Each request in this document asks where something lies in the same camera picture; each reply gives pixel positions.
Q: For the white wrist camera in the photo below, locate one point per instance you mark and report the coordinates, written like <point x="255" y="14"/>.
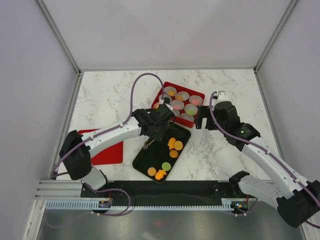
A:
<point x="220" y="96"/>
<point x="168" y="105"/>

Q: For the orange dotted biscuit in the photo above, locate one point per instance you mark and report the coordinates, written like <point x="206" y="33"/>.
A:
<point x="178" y="145"/>

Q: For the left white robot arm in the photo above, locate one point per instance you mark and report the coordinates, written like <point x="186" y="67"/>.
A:
<point x="78" y="149"/>

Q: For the white paper cup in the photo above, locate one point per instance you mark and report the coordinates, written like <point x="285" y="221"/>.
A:
<point x="156" y="103"/>
<point x="191" y="107"/>
<point x="165" y="96"/>
<point x="170" y="88"/>
<point x="178" y="102"/>
<point x="176" y="112"/>
<point x="195" y="97"/>
<point x="185" y="95"/>
<point x="187" y="117"/>

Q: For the pink sandwich cookie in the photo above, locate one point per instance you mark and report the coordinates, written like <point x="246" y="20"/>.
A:
<point x="195" y="102"/>
<point x="177" y="107"/>

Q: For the red cookie box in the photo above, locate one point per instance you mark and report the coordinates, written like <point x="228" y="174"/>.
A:
<point x="184" y="101"/>

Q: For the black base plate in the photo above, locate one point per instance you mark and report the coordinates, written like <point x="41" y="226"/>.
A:
<point x="172" y="193"/>

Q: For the orange flower cookie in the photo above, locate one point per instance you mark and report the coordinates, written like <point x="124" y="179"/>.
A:
<point x="151" y="171"/>

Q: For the aluminium frame post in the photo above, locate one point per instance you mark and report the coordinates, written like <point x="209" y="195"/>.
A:
<point x="275" y="34"/>
<point x="57" y="34"/>

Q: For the black green cookie tray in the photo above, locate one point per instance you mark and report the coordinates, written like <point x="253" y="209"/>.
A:
<point x="158" y="153"/>

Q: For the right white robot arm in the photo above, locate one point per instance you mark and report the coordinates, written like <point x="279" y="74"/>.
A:
<point x="295" y="198"/>

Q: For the green sandwich cookie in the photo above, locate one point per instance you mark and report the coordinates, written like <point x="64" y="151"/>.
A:
<point x="190" y="112"/>
<point x="166" y="166"/>

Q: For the red box lid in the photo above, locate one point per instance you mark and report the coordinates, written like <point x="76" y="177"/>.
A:
<point x="107" y="156"/>

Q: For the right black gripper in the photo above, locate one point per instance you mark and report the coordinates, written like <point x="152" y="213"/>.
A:
<point x="203" y="112"/>

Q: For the orange chocolate chip cookie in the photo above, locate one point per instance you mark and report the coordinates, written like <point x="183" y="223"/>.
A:
<point x="173" y="153"/>

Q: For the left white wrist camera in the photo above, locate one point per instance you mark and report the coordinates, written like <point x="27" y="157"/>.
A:
<point x="168" y="105"/>

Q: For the right aluminium frame post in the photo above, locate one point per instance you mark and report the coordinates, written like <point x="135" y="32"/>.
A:
<point x="275" y="34"/>

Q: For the left aluminium frame post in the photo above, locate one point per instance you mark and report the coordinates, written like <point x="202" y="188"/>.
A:
<point x="57" y="34"/>

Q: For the orange star cookie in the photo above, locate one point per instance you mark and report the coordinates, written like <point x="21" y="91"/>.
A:
<point x="171" y="93"/>

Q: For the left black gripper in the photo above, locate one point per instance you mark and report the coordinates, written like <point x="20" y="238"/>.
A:
<point x="159" y="136"/>

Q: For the metal tweezers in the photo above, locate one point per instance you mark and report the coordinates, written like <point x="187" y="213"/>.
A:
<point x="148" y="143"/>

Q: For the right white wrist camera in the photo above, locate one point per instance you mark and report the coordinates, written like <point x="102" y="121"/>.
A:
<point x="220" y="96"/>

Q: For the black sandwich cookie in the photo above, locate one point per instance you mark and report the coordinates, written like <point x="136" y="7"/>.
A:
<point x="181" y="134"/>
<point x="166" y="100"/>

